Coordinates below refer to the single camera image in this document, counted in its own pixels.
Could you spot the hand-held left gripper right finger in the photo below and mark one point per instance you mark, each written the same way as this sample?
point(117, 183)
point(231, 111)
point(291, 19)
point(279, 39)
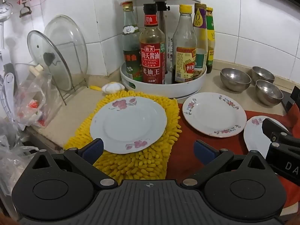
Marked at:
point(204, 151)

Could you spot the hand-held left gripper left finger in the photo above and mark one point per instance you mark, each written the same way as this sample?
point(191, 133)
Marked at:
point(92, 148)

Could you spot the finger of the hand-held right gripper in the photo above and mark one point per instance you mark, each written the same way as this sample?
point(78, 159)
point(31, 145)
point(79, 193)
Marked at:
point(273, 153)
point(274, 127)

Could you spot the white plate pink flowers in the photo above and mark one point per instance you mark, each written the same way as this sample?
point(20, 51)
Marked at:
point(254, 136)
point(127, 124)

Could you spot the small steel bowl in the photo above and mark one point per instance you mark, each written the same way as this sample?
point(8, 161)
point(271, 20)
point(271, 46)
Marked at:
point(263, 73)
point(269, 92)

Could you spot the white plate gold rim flowers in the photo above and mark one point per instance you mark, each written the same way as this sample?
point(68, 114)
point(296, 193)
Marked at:
point(214, 113)

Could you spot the large steel bowl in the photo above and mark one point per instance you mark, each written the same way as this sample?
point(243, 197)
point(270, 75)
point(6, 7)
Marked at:
point(235, 79)

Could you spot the red cloth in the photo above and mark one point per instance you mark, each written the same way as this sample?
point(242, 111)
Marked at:
point(182, 154)

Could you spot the black stove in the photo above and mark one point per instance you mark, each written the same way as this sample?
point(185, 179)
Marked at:
point(291, 98)

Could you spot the yellow chenille mat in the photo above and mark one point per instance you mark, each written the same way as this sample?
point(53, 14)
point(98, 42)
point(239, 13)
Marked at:
point(140, 164)

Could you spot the yellow white scrubber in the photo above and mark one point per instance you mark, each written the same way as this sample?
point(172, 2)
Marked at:
point(112, 87)

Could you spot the white two-tier condiment rack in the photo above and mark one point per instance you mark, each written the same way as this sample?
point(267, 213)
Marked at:
point(150, 91)

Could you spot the crumpled clear plastic bag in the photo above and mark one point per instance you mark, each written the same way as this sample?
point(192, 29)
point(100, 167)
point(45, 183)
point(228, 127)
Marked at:
point(11, 154)

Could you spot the yellow cap vinegar bottle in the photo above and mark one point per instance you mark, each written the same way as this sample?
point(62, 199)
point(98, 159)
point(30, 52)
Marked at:
point(185, 58)

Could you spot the beige bottle stopper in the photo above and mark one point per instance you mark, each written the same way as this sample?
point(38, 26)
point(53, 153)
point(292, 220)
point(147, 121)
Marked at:
point(36, 69)

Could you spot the white label jar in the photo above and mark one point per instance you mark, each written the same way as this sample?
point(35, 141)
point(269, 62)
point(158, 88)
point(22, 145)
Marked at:
point(169, 56)

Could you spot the green label clear glass bottle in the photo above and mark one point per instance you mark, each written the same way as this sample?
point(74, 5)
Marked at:
point(131, 51)

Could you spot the red label soy sauce bottle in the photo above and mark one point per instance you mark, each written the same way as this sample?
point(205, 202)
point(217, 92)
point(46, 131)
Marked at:
point(152, 58)

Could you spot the green yellow label bottle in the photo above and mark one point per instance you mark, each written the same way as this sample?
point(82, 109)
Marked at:
point(210, 39)

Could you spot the glass lid with black knob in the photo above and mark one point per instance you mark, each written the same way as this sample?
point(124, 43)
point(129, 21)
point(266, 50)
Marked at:
point(46, 49)

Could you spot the gold cap purple label bottle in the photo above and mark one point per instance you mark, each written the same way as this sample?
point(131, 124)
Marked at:
point(200, 39)

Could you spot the large glass pot lid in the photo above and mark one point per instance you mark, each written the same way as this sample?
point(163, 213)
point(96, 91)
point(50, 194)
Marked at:
point(70, 35)

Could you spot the metal strainer ladle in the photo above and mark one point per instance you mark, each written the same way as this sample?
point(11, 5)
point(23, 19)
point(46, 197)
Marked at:
point(5, 10)

